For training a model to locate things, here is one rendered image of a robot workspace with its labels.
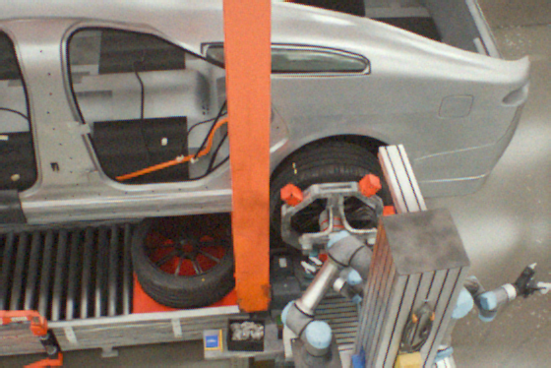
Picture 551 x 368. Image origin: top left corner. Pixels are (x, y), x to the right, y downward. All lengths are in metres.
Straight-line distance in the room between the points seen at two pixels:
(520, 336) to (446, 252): 2.41
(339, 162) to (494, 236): 1.73
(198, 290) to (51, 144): 1.15
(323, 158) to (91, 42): 2.11
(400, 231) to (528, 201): 3.09
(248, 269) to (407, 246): 1.39
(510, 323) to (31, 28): 3.26
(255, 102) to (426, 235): 0.85
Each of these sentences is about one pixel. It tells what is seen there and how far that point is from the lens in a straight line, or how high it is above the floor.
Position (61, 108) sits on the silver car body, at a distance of 3.60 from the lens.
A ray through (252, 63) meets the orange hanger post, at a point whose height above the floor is 2.24.
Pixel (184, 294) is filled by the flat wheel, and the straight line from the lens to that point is 4.15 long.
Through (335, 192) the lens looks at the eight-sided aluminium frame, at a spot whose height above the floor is 1.12.
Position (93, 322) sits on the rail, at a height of 0.39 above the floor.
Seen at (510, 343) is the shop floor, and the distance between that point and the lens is 4.71.
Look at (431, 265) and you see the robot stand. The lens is 2.37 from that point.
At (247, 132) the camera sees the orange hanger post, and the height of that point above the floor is 1.89.
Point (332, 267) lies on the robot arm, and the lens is 3.28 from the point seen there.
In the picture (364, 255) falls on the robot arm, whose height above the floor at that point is 1.34.
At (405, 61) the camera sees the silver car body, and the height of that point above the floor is 1.73.
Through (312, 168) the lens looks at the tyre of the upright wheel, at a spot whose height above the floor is 1.16.
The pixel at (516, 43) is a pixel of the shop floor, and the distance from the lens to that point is 6.82.
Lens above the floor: 3.93
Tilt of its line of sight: 52 degrees down
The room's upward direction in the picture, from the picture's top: 5 degrees clockwise
